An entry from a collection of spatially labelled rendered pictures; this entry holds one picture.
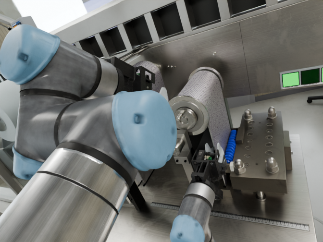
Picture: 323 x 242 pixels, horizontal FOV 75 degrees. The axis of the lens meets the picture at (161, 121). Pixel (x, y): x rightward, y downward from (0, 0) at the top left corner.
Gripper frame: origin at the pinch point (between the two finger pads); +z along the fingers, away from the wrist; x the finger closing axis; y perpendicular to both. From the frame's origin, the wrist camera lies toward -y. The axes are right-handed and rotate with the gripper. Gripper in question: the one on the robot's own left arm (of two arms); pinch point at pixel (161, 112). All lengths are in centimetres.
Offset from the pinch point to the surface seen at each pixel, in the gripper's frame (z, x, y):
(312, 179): 169, -44, -32
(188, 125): 14.0, -1.7, -2.0
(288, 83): 44, -30, 16
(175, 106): 11.2, 1.5, 3.9
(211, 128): 19.9, -7.1, -2.7
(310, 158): 189, -46, -16
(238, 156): 33.4, -12.8, -11.6
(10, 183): 9, 95, -29
